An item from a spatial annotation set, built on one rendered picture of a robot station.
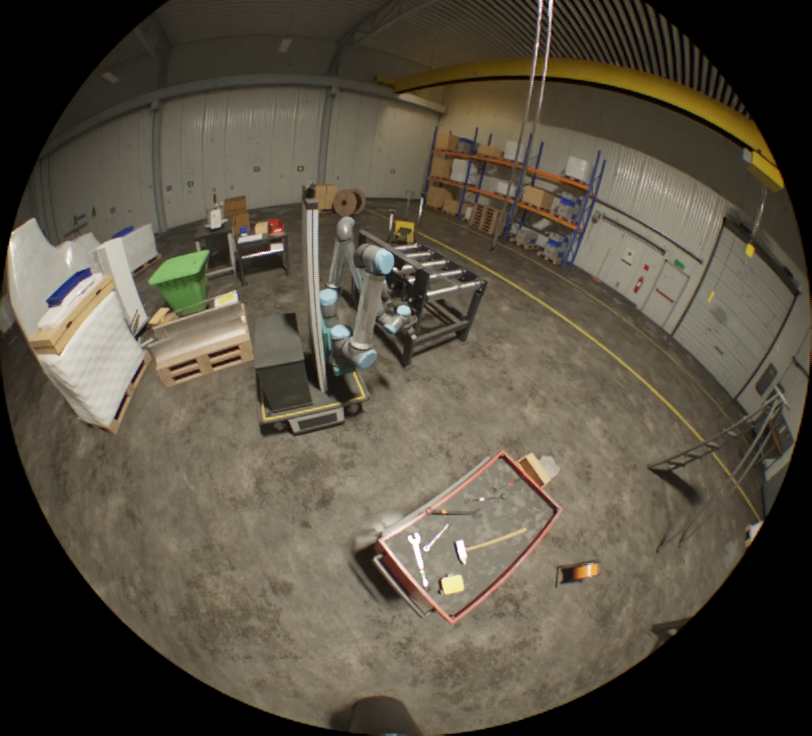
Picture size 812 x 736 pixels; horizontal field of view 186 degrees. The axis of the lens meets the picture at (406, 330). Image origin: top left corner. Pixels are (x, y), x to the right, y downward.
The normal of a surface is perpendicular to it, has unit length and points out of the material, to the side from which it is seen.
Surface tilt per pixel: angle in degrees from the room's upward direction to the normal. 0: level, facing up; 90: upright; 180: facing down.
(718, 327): 90
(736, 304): 90
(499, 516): 0
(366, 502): 0
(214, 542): 0
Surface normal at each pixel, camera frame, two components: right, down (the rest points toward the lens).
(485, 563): 0.14, -0.79
